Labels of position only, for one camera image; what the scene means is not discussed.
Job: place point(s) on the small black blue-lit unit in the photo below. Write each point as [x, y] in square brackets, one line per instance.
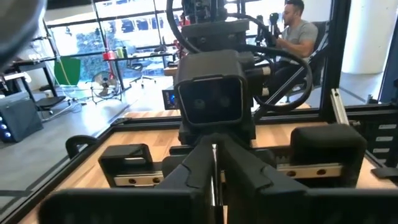
[169, 99]

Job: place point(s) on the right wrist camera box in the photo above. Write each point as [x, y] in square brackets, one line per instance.
[211, 99]

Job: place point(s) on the flat black bracket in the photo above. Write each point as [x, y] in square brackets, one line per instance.
[385, 172]

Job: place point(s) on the black robot arm with camera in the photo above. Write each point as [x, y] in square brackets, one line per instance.
[308, 79]

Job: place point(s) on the black office chair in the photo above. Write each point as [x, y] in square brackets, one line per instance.
[321, 62]
[136, 67]

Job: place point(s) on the black device white labels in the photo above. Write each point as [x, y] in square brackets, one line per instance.
[373, 140]

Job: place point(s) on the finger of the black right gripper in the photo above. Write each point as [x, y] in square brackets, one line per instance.
[326, 146]
[133, 166]

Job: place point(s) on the green bottle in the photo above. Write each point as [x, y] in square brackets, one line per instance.
[119, 52]

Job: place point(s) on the black frame post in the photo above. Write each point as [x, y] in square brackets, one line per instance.
[334, 62]

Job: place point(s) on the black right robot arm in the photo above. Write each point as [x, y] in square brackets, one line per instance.
[214, 34]

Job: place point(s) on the person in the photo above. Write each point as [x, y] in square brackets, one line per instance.
[298, 31]

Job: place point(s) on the white building column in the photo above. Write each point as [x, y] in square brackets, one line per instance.
[367, 31]

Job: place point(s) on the black unit blue lights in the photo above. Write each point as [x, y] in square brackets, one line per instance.
[21, 118]

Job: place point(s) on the grey floor fan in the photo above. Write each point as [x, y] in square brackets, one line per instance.
[105, 85]

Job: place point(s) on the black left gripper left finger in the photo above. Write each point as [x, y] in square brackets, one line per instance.
[196, 174]

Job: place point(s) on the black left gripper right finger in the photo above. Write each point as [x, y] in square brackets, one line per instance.
[242, 180]

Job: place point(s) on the red container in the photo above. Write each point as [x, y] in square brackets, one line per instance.
[109, 56]

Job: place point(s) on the black desk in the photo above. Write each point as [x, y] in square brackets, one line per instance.
[31, 65]

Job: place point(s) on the silver aluminium bracket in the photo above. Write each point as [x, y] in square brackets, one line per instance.
[339, 105]

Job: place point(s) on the black diagonal frame brace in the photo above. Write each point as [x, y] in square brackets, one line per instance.
[289, 80]

